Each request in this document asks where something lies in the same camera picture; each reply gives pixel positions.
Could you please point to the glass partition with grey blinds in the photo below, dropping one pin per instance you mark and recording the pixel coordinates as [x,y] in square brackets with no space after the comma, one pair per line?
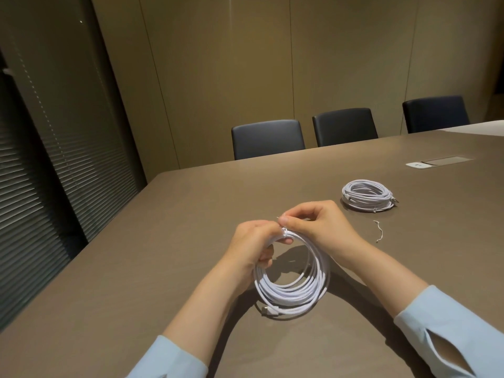
[51,153]

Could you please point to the dark meeting chair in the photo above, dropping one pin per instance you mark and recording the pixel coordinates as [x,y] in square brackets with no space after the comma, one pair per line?
[267,139]
[345,127]
[436,114]

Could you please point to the bunch of white twist ties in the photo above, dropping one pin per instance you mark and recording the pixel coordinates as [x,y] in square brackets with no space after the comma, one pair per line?
[381,232]

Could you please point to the white table socket panel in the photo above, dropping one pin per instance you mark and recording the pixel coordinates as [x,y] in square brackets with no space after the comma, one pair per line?
[415,165]

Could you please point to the person's left forearm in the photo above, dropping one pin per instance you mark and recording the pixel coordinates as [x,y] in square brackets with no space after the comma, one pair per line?
[197,322]

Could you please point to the person's right forearm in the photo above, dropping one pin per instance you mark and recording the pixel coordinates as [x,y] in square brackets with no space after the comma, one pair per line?
[386,279]

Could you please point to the person's right hand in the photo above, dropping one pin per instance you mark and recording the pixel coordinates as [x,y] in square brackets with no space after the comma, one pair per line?
[330,232]

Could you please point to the person's left hand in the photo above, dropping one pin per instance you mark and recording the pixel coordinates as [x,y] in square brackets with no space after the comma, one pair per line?
[244,251]

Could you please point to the single white twist tie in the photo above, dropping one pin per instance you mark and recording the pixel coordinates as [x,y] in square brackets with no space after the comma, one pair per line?
[279,220]

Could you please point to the pale beige table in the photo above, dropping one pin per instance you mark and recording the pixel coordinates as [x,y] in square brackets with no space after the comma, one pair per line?
[480,129]

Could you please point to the brown table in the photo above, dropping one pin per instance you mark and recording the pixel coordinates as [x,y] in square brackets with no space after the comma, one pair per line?
[197,200]

